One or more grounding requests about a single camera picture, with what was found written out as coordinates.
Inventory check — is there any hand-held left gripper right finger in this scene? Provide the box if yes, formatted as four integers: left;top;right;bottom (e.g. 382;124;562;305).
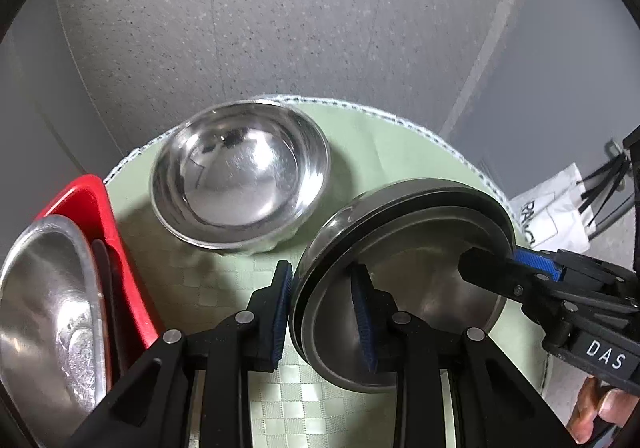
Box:
350;264;576;448

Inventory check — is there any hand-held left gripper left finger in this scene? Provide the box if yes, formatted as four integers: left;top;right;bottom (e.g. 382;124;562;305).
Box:
65;260;296;448

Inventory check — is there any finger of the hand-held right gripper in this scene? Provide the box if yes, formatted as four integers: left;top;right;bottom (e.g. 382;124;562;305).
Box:
458;247;562;309
514;249;569;281

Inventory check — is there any red square plastic basin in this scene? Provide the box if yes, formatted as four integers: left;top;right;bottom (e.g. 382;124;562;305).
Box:
42;174;166;354

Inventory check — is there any large steel bowl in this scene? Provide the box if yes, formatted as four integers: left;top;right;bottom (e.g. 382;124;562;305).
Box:
0;215;121;434

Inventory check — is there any person's right hand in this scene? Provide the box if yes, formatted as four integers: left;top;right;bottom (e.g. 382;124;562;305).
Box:
566;375;637;445

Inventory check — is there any white tote bag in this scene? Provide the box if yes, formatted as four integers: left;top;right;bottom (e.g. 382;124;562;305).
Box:
510;150;640;253

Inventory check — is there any green checkered table cloth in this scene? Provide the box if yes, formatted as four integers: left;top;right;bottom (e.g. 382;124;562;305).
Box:
102;95;556;448

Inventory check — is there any grey door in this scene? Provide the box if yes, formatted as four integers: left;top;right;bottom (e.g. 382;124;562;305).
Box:
440;0;640;249

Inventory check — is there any grey partition panel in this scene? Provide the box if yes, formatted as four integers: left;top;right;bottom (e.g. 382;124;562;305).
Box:
0;0;126;253

